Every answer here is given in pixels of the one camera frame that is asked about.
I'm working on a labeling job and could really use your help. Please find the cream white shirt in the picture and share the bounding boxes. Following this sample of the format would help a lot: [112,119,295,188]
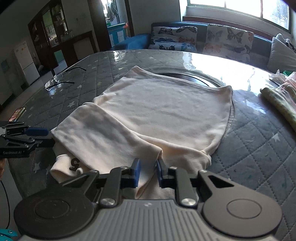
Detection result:
[50,66,233,199]

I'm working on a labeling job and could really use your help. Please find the smartphone with lit screen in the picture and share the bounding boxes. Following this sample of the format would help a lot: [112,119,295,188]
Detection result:
[9,107,26,122]

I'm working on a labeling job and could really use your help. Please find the clear glasses black temples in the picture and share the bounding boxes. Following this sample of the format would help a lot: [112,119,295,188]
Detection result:
[44,66,86,91]

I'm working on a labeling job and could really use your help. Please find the white refrigerator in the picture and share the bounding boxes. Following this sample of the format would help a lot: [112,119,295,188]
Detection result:
[14,41,40,85]

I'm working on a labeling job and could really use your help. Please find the grey quilted star tablecloth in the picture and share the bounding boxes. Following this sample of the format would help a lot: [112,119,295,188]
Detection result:
[20,50,295,240]

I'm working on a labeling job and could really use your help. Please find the dark wooden cabinet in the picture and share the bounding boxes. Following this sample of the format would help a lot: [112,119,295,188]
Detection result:
[28,1,99,74]

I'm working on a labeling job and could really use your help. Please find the round dark table inset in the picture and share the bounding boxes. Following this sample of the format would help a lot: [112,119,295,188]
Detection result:
[160,73,224,87]

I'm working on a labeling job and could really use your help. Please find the teal blue cabinet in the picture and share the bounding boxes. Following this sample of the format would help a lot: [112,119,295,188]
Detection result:
[107,23,128,47]

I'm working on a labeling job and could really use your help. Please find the butterfly cushion left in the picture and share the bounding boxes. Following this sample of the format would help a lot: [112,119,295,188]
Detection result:
[149,26,198,53]

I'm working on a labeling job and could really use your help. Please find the butterfly cushion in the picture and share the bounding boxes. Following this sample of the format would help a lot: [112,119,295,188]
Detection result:
[203,24,254,63]
[149,26,198,53]

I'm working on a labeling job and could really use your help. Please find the tie-dye folded garment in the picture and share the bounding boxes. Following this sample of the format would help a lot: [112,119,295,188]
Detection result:
[260,82,295,131]

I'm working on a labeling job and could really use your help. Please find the pink white plastic bag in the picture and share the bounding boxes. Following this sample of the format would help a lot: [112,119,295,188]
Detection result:
[270,69,296,88]

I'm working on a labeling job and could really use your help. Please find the butterfly cushion right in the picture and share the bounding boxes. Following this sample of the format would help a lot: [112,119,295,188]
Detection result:
[203,24,254,63]

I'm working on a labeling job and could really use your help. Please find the blue sofa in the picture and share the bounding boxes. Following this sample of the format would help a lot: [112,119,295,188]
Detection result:
[109,21,296,75]

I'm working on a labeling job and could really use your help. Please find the green object on sofa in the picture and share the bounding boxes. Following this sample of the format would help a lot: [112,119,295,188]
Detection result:
[282,70,292,76]

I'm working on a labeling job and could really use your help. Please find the white grey pillow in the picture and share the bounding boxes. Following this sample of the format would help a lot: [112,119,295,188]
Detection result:
[267,33,296,73]

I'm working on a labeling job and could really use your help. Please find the window with frame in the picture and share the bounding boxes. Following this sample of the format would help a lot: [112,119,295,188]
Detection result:
[187,1,292,32]

